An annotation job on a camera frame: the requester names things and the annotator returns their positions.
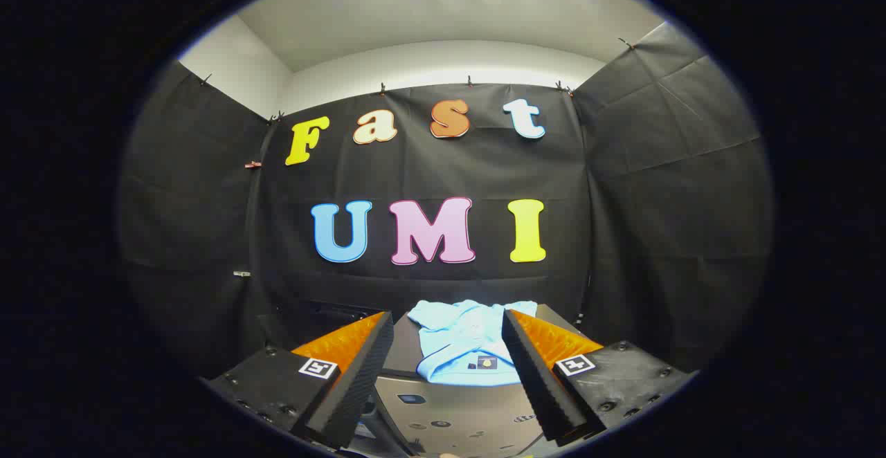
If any grey washing machine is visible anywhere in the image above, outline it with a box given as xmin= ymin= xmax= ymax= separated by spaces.
xmin=277 ymin=297 xmax=596 ymax=458

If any light blue shirt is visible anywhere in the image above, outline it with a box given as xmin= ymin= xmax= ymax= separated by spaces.
xmin=407 ymin=299 xmax=539 ymax=386

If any black backdrop cloth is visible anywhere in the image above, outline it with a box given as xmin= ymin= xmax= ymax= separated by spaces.
xmin=118 ymin=21 xmax=775 ymax=383

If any row of small dark clamps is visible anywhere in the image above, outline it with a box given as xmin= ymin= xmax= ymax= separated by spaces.
xmin=199 ymin=37 xmax=636 ymax=124

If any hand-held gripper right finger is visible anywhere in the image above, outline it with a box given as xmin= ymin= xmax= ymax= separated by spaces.
xmin=501 ymin=309 xmax=695 ymax=443

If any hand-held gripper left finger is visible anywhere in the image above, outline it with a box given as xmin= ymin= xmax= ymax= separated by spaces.
xmin=206 ymin=311 xmax=395 ymax=450

